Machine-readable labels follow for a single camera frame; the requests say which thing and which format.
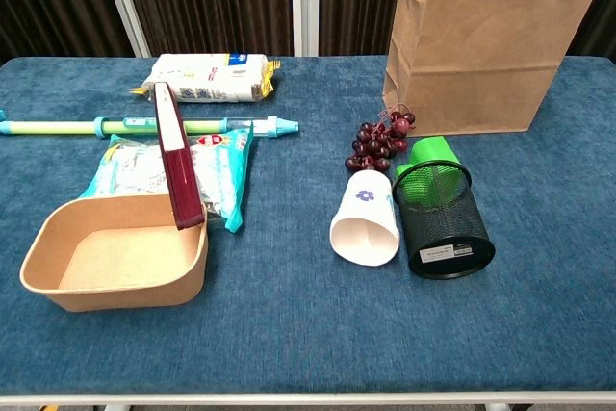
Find white paper cup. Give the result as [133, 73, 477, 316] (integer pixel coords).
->
[329, 169, 400, 269]

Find purple grape bunch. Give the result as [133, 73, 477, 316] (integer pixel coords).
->
[344, 103, 417, 174]

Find green plastic cup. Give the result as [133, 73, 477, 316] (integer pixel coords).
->
[395, 136, 472, 210]

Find black mesh pen holder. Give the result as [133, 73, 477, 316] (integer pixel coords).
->
[392, 161, 497, 280]

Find brown paper bag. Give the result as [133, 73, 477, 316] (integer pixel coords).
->
[382, 0, 616, 137]

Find teal white snack packet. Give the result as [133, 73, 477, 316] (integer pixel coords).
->
[80, 122, 255, 234]

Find white snack packet yellow ends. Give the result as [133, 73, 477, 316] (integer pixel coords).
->
[128, 52, 282, 104]

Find blue fabric table cover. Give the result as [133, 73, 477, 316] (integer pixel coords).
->
[0, 55, 616, 396]

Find brown paper food bowl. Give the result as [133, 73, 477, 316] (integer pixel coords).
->
[18, 193, 210, 314]

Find teal green water pump toy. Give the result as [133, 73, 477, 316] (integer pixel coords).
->
[0, 110, 300, 141]

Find white table frame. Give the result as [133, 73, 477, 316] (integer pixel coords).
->
[0, 391, 616, 411]

